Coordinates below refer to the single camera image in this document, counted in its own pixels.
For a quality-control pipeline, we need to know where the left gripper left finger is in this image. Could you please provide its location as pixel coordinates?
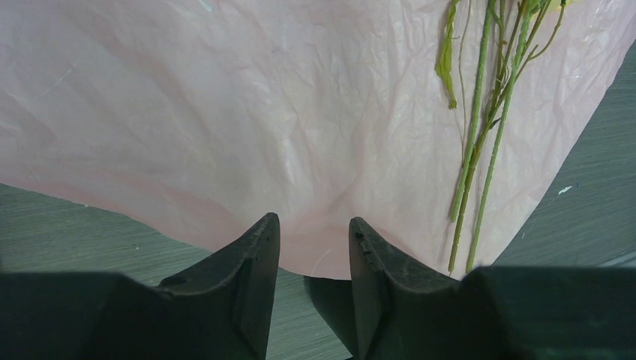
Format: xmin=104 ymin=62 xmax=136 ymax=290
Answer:
xmin=1 ymin=213 xmax=280 ymax=359

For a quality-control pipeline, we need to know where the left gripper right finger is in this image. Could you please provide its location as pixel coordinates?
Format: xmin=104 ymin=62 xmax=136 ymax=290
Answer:
xmin=349 ymin=217 xmax=635 ymax=359

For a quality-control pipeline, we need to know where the pink purple wrapping paper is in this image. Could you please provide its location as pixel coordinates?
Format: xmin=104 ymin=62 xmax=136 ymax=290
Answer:
xmin=0 ymin=0 xmax=636 ymax=281

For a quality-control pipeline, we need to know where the purple flower bouquet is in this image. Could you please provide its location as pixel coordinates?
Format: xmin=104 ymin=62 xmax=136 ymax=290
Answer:
xmin=435 ymin=1 xmax=569 ymax=273

